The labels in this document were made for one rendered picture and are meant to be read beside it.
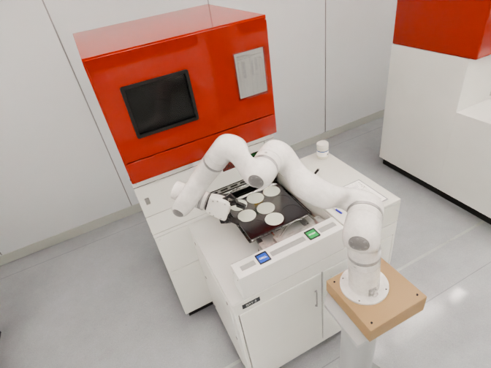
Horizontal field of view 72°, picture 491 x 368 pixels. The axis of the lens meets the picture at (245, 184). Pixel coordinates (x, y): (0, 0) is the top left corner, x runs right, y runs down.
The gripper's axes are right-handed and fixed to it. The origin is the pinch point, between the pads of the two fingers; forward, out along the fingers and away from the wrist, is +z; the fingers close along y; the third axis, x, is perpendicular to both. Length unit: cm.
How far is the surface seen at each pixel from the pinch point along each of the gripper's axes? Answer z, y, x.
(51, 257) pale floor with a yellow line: -155, -180, 66
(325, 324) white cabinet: 66, -67, 16
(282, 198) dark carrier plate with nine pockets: 17.4, -14.0, 43.9
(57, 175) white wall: -167, -109, 95
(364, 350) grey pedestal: 74, -38, -13
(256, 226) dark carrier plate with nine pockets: 9.1, -20.1, 20.0
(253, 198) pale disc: 2.0, -20.5, 42.3
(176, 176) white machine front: -39.4, -11.8, 25.2
